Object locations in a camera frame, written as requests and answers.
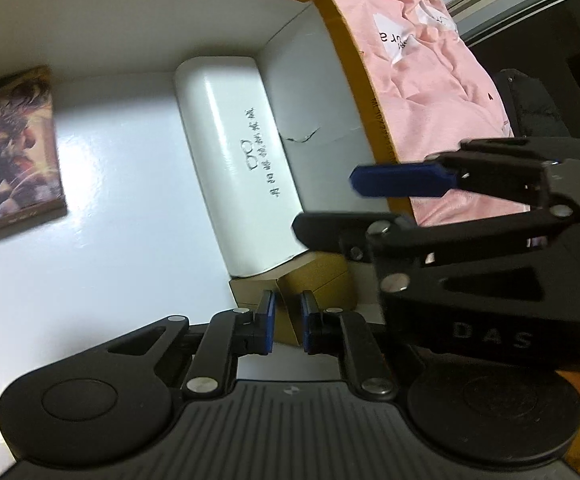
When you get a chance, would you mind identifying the white glasses case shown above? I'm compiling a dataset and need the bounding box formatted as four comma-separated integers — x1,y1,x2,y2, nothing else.
174,56,305,278

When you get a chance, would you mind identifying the dark clothing pile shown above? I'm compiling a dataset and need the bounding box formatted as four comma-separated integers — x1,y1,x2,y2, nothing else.
492,68,570,138

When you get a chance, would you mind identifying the gold patterned small box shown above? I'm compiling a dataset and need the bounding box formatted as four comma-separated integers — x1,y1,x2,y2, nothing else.
229,252,357,347

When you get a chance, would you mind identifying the dark illustrated card box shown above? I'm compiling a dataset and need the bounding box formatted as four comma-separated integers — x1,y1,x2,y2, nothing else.
0,66,66,230

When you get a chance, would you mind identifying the orange cardboard box white inside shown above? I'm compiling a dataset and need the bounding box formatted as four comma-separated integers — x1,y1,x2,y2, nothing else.
0,0,389,474

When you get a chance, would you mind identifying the pink printed bed quilt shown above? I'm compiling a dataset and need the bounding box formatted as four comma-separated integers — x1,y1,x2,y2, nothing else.
254,0,536,229

